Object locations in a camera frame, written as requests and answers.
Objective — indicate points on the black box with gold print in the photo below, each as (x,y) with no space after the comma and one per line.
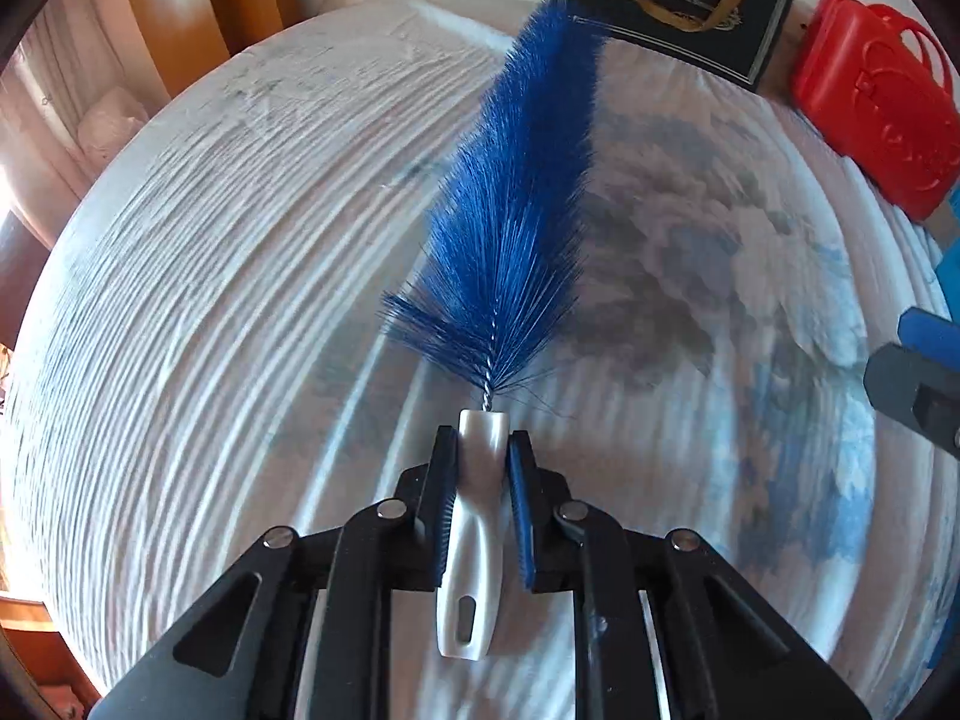
(675,7)

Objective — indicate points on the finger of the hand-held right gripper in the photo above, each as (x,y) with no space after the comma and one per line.
(930,330)
(900,386)

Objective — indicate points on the red toy suitcase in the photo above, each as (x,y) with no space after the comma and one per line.
(885,112)

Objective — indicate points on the blue plastic crate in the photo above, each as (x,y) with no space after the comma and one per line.
(951,255)

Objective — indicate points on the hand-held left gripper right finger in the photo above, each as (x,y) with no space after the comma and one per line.
(523,514)

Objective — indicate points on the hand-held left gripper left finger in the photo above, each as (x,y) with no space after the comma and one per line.
(442,499)

